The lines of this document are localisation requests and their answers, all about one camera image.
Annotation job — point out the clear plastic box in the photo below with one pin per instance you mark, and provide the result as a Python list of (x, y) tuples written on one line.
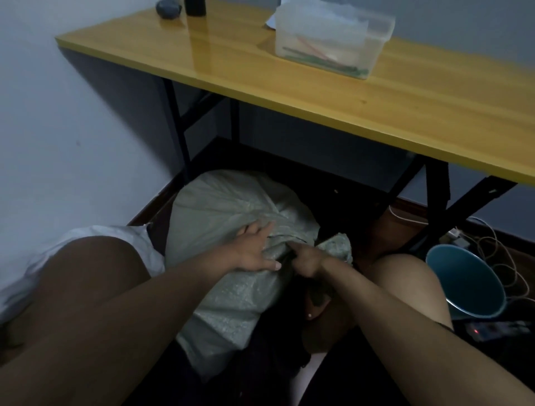
[(334, 37)]

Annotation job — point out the person's leg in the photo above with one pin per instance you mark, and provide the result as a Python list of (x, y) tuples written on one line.
[(83, 284), (409, 284)]

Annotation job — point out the yellow wooden desk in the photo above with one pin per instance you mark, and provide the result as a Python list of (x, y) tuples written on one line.
[(418, 113)]

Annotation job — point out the person's right leg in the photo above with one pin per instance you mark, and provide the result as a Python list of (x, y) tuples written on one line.
[(409, 284)]

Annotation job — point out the black cylindrical bottle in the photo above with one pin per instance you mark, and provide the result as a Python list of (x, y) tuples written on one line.
[(195, 7)]

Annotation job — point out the white bag with red print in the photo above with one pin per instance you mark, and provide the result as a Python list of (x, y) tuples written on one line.
[(125, 238)]

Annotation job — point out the small dark round case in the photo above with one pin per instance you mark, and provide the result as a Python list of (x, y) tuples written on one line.
[(168, 9)]

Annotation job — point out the white charger plug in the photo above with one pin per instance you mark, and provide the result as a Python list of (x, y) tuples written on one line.
[(459, 239)]

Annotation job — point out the white tissue sheet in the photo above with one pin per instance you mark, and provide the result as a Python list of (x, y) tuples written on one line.
[(271, 21)]

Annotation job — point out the person's left hand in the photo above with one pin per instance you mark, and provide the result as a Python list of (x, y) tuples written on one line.
[(255, 251)]

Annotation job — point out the blue plastic bucket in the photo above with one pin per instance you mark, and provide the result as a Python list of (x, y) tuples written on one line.
[(468, 284)]

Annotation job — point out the person's left forearm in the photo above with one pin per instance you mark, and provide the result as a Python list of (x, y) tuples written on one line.
[(125, 334)]

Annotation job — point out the person's right hand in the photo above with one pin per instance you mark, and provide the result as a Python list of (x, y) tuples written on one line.
[(311, 261)]

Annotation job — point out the grey woven sack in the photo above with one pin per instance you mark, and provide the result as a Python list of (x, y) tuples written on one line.
[(217, 209)]

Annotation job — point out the person's right forearm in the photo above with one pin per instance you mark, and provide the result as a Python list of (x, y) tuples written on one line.
[(409, 347)]

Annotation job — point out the black shorts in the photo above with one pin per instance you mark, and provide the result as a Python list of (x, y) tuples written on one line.
[(355, 376)]

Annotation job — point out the person's left leg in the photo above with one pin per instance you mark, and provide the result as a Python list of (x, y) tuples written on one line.
[(83, 284)]

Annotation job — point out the black metal desk leg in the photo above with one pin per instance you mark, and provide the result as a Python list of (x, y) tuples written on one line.
[(179, 125), (436, 196)]

